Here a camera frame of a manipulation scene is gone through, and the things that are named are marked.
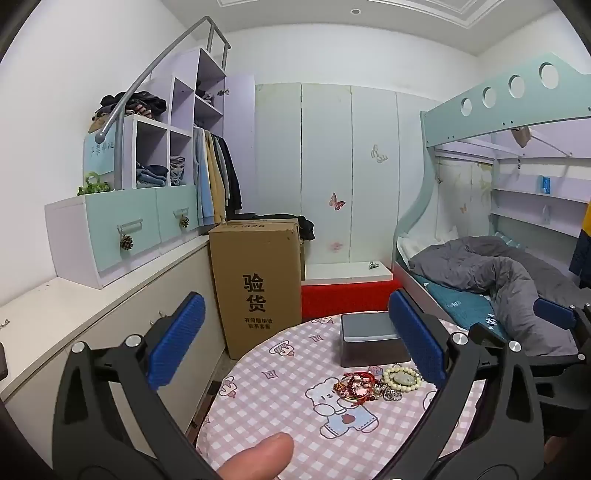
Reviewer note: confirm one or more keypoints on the black bag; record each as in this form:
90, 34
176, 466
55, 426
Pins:
307, 228

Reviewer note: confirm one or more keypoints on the long white low cabinet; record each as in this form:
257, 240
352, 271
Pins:
92, 323

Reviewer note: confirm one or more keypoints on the pink checked tablecloth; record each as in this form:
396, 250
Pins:
286, 383

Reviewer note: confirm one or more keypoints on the black jacket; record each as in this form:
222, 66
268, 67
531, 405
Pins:
233, 175

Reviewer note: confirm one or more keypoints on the tall cardboard box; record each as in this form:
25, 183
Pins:
256, 286

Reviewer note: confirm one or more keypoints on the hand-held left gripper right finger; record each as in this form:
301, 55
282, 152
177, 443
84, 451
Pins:
415, 337

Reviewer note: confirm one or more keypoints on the grey metal tin box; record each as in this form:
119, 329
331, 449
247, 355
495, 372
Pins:
369, 337

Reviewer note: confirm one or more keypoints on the bed with teal cover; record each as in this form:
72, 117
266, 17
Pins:
508, 106

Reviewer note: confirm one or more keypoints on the pink flower sticker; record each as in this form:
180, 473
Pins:
335, 247

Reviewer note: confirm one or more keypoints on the teal drawer cabinet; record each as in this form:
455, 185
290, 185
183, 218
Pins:
115, 217

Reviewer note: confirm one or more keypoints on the grey duvet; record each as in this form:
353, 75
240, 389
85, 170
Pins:
508, 277

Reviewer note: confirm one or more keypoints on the folded jeans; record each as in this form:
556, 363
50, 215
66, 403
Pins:
178, 170
152, 175

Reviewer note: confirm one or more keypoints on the person's left hand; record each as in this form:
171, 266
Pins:
258, 457

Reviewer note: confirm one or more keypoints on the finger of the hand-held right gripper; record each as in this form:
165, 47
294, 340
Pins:
487, 337
554, 314

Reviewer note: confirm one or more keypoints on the tan jacket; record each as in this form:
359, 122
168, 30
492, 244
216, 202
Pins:
218, 180

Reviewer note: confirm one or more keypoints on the clear small bottle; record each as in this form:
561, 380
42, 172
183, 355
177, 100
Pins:
546, 212

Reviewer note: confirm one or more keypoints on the pile of dark clothes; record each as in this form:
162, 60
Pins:
134, 104

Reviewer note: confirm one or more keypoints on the green plant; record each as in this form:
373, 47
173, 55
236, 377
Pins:
93, 187

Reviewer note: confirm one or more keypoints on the white pillow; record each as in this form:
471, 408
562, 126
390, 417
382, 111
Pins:
415, 244

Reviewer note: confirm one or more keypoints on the purple stair cabinet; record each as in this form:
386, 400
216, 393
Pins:
184, 69

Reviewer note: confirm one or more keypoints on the teal bed sheet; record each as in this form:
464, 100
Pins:
461, 304

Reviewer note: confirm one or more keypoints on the pink butterfly sticker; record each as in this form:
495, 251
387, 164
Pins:
337, 201

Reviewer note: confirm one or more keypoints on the dark folded clothes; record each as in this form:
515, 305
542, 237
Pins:
203, 94

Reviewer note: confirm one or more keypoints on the red bench with white top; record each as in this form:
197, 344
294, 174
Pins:
346, 300

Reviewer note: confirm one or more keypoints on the pine cone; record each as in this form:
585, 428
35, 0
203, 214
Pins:
184, 222
126, 242

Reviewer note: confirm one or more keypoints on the white butterfly sticker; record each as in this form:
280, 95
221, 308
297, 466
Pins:
378, 153

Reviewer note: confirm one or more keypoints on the white wardrobe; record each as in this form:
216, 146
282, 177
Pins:
346, 138

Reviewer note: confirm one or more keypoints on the brown cloth item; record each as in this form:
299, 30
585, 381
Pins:
521, 136

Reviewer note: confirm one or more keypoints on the dark blue garment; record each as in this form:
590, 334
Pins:
582, 254

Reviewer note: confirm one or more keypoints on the blue can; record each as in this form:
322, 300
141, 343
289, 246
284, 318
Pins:
545, 184

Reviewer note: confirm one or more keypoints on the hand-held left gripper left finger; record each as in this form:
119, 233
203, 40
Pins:
178, 341

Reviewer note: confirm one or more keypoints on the light blue jacket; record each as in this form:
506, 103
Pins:
203, 184

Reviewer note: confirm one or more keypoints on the grey metal handrail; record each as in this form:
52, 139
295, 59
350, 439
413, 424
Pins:
138, 83

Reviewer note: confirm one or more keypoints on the pale jade pendant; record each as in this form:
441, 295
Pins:
402, 379

